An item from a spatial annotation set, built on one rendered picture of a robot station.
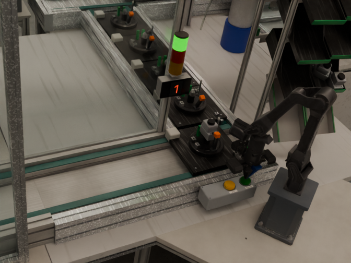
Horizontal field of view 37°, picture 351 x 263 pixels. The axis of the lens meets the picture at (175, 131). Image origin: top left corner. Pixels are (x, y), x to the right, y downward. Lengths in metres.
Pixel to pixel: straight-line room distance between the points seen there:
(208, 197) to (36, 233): 0.59
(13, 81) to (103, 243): 0.74
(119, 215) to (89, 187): 0.17
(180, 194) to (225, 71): 1.03
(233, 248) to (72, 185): 0.61
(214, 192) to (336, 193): 0.57
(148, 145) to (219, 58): 0.95
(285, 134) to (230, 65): 0.76
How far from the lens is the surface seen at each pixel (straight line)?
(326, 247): 1.99
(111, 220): 1.79
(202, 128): 1.98
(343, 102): 3.34
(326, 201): 2.16
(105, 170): 1.94
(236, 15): 2.81
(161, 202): 1.84
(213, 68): 2.72
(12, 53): 1.22
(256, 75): 2.75
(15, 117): 1.32
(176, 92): 1.91
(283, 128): 2.14
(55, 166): 1.91
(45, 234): 1.74
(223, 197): 1.88
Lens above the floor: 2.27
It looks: 39 degrees down
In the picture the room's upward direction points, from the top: 11 degrees clockwise
